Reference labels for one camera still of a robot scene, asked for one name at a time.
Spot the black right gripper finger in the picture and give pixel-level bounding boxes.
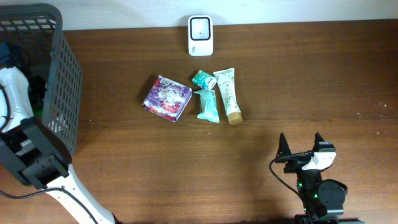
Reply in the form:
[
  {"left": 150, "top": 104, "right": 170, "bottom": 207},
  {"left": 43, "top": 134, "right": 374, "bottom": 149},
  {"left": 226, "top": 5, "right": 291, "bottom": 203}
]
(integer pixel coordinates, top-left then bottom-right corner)
[
  {"left": 312, "top": 133, "right": 324, "bottom": 152},
  {"left": 275, "top": 133, "right": 292, "bottom": 159}
]

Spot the white leafy cream tube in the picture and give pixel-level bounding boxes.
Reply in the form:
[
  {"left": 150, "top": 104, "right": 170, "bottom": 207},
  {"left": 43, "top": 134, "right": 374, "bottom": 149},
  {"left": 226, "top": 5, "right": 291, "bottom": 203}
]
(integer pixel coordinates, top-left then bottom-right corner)
[{"left": 213, "top": 68, "right": 243, "bottom": 125}]

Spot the mint green wipes packet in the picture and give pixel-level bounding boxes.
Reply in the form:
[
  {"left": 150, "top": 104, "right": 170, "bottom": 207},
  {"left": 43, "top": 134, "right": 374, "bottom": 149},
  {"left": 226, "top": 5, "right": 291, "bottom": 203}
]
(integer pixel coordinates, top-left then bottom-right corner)
[{"left": 195, "top": 90, "right": 220, "bottom": 123}]

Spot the small teal tissue pack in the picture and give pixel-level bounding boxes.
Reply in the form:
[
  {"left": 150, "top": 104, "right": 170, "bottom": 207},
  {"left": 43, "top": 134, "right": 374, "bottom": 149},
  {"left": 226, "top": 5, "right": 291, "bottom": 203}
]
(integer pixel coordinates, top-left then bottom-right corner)
[{"left": 192, "top": 70, "right": 217, "bottom": 90}]

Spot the purple floral pack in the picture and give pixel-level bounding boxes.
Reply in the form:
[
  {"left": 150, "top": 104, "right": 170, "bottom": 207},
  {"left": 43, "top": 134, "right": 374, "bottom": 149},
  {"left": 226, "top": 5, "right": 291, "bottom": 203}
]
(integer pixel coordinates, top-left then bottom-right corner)
[{"left": 142, "top": 75, "right": 193, "bottom": 122}]

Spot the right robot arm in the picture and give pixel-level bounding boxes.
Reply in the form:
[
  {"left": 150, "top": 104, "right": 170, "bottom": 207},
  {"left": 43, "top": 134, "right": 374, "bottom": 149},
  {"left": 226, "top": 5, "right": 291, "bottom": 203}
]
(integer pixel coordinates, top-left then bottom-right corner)
[{"left": 269, "top": 133, "right": 363, "bottom": 224}]

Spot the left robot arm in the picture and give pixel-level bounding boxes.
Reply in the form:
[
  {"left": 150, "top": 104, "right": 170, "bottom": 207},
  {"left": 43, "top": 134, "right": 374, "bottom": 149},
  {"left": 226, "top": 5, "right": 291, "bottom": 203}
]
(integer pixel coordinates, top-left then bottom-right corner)
[{"left": 1, "top": 67, "right": 118, "bottom": 223}]

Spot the white barcode scanner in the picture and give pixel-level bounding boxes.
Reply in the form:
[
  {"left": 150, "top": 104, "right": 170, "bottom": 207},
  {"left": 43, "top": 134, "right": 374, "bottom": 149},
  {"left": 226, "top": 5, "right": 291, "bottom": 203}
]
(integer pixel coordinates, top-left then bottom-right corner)
[{"left": 187, "top": 15, "right": 214, "bottom": 57}]

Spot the grey plastic mesh basket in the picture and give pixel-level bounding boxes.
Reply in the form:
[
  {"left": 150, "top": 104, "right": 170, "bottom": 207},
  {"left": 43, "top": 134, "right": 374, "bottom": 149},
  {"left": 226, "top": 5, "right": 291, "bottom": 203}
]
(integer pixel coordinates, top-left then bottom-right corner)
[{"left": 1, "top": 3, "right": 83, "bottom": 154}]

